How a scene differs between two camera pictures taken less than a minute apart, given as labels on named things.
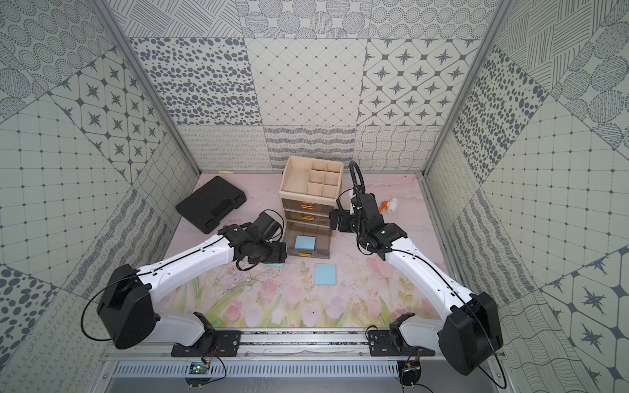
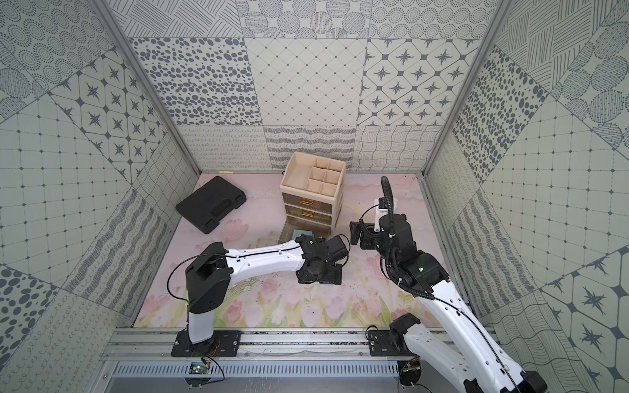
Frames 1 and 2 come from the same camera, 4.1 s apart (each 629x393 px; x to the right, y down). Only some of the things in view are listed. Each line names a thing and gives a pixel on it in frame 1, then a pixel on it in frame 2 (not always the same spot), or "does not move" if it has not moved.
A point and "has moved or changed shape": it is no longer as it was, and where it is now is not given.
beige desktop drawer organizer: (309, 189) does not move
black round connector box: (409, 372) does not move
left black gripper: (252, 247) → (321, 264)
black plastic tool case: (212, 204) does not move
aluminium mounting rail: (308, 345) does not move
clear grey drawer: (306, 206) has moved or changed shape
